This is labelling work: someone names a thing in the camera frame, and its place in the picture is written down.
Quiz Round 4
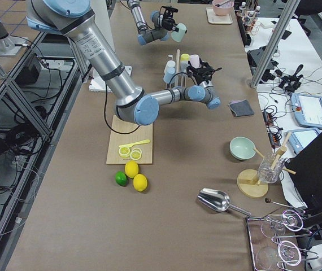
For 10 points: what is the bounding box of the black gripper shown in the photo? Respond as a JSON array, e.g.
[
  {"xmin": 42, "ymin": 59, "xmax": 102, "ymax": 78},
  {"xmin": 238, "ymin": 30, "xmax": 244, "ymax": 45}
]
[
  {"xmin": 158, "ymin": 6, "xmax": 179, "ymax": 31},
  {"xmin": 186, "ymin": 60, "xmax": 222, "ymax": 84}
]

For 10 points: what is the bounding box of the pink plastic cup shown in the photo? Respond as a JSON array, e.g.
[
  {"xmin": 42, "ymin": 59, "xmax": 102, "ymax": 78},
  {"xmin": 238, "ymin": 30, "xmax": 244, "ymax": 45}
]
[{"xmin": 189, "ymin": 54, "xmax": 200, "ymax": 68}]

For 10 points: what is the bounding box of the green plastic cup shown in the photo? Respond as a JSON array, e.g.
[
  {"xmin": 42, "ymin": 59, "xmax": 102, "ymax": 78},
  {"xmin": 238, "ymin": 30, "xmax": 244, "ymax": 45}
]
[{"xmin": 171, "ymin": 23, "xmax": 187, "ymax": 42}]

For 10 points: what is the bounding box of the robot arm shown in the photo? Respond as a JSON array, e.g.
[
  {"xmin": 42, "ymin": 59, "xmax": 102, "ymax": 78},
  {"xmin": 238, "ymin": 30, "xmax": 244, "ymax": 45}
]
[
  {"xmin": 26, "ymin": 1, "xmax": 220, "ymax": 125},
  {"xmin": 127, "ymin": 0, "xmax": 179, "ymax": 46}
]

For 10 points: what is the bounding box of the yellow plastic cup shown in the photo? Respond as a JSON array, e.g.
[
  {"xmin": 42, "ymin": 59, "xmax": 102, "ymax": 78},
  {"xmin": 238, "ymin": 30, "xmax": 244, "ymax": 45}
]
[{"xmin": 180, "ymin": 53, "xmax": 190, "ymax": 72}]

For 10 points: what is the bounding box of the white plastic cup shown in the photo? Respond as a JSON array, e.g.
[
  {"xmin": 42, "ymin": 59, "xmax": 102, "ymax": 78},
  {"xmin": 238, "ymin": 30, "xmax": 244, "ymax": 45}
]
[{"xmin": 164, "ymin": 60, "xmax": 176, "ymax": 73}]

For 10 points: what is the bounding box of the light blue plastic cup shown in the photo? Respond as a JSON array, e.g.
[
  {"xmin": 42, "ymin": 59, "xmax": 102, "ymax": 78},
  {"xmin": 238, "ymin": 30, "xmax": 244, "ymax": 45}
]
[{"xmin": 163, "ymin": 67, "xmax": 176, "ymax": 84}]

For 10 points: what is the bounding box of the beige plastic tray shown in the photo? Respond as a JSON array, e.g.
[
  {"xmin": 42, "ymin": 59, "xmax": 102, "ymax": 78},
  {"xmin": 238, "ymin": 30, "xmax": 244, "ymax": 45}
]
[{"xmin": 206, "ymin": 7, "xmax": 233, "ymax": 25}]

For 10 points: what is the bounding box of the grey folded cloth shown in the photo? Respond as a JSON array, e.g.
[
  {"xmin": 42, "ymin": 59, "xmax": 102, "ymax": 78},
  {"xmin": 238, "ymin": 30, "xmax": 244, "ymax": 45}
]
[{"xmin": 228, "ymin": 99, "xmax": 254, "ymax": 117}]

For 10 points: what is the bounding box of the pink bowl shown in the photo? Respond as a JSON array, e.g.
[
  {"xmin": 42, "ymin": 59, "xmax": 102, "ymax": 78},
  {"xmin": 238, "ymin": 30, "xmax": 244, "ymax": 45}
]
[{"xmin": 212, "ymin": 0, "xmax": 234, "ymax": 16}]

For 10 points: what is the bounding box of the bottle carrier rack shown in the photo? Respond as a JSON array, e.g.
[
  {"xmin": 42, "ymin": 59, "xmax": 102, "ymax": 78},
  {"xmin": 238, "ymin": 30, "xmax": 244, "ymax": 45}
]
[{"xmin": 236, "ymin": 0, "xmax": 260, "ymax": 36}]

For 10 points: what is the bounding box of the mint green bowl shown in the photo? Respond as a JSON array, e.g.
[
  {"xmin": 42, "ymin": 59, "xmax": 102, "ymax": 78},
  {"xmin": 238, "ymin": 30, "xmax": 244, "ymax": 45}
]
[{"xmin": 229, "ymin": 137, "xmax": 256, "ymax": 161}]

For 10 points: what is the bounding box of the yellow plastic knife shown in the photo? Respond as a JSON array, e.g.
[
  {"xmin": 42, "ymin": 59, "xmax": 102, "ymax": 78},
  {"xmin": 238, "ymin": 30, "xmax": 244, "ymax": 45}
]
[{"xmin": 118, "ymin": 139, "xmax": 150, "ymax": 148}]

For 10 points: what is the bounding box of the wooden cutting board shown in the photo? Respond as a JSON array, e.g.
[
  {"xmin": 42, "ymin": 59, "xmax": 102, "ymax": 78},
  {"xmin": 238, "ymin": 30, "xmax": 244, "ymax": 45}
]
[{"xmin": 106, "ymin": 124, "xmax": 154, "ymax": 165}]

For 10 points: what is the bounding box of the lemon slice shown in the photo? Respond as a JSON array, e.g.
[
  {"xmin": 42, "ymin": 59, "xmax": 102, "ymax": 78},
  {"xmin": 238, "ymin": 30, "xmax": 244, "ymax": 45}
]
[
  {"xmin": 129, "ymin": 148, "xmax": 142, "ymax": 161},
  {"xmin": 118, "ymin": 147, "xmax": 131, "ymax": 158}
]

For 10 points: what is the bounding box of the teach pendant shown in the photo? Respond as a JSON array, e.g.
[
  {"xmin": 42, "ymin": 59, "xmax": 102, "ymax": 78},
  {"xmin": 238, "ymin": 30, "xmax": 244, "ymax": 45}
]
[
  {"xmin": 290, "ymin": 93, "xmax": 322, "ymax": 129},
  {"xmin": 288, "ymin": 128, "xmax": 321, "ymax": 154}
]

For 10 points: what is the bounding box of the wooden mug tree stand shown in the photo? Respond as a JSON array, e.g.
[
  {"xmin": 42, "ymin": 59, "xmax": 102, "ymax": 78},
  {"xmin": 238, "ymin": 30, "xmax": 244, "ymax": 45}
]
[{"xmin": 237, "ymin": 134, "xmax": 296, "ymax": 198}]

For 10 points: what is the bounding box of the glass mug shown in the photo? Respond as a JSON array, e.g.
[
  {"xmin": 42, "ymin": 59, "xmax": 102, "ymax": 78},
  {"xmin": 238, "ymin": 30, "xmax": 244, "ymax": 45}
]
[{"xmin": 258, "ymin": 153, "xmax": 285, "ymax": 183}]

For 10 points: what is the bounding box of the whole yellow lemon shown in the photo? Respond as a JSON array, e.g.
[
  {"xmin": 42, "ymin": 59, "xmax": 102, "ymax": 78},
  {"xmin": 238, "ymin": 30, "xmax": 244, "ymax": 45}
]
[
  {"xmin": 133, "ymin": 174, "xmax": 148, "ymax": 192},
  {"xmin": 124, "ymin": 160, "xmax": 139, "ymax": 179}
]

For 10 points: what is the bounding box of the metal scoop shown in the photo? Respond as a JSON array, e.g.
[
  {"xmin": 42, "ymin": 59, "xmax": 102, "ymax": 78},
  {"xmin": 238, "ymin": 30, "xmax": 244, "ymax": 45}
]
[{"xmin": 197, "ymin": 187, "xmax": 251, "ymax": 217}]

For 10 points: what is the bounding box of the green lime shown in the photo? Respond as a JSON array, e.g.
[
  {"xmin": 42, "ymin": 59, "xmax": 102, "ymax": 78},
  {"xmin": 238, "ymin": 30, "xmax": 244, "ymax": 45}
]
[{"xmin": 114, "ymin": 171, "xmax": 128, "ymax": 186}]

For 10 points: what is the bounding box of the black monitor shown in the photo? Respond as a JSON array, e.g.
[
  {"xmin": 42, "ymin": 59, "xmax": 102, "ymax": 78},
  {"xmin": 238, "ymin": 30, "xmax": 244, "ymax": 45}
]
[{"xmin": 286, "ymin": 132, "xmax": 322, "ymax": 210}]

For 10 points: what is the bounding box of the white wire cup rack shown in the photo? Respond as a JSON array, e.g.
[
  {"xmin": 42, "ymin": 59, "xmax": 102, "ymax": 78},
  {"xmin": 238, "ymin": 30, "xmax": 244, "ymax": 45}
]
[{"xmin": 166, "ymin": 49, "xmax": 188, "ymax": 88}]

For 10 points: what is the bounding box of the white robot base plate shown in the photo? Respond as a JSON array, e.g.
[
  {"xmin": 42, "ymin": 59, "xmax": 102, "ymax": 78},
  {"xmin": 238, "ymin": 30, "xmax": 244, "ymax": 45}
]
[{"xmin": 89, "ymin": 63, "xmax": 133, "ymax": 93}]

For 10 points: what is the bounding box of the aluminium frame post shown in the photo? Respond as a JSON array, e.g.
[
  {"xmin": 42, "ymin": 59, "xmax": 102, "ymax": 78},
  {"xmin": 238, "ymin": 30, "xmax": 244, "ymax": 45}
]
[{"xmin": 250, "ymin": 0, "xmax": 300, "ymax": 89}]

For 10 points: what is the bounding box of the black wire glass rack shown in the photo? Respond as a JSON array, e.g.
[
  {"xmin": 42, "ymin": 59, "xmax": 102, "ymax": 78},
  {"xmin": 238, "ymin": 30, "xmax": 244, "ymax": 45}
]
[{"xmin": 246, "ymin": 209, "xmax": 319, "ymax": 270}]

